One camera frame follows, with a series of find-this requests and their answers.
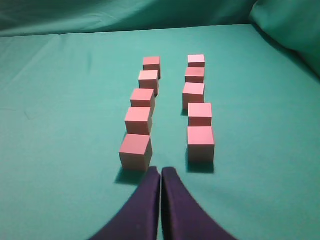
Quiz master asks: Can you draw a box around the pink cube left column far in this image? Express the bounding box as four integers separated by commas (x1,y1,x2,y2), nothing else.
143,56,161,79

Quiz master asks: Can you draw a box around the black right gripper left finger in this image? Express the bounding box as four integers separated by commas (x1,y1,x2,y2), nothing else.
91,166,161,240

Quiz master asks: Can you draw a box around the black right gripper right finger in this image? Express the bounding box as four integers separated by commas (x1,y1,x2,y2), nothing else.
161,167,235,240

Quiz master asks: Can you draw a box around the pink cube moved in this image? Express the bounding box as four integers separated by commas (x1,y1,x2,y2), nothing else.
124,107,153,136
188,102,213,127
130,88,156,108
119,134,153,172
187,126,215,162

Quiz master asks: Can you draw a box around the pink cube left column second-far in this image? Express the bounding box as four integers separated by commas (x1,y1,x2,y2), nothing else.
138,70,159,96

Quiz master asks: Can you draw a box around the pink cube right column far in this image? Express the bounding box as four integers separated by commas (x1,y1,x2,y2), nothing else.
187,54,206,68

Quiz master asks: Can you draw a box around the green cloth backdrop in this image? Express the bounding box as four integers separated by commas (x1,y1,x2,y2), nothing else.
0,0,320,240

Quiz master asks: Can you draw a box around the pink cube column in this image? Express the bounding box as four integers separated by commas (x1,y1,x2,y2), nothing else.
143,56,161,79
187,54,206,68
182,82,205,110
185,67,205,84

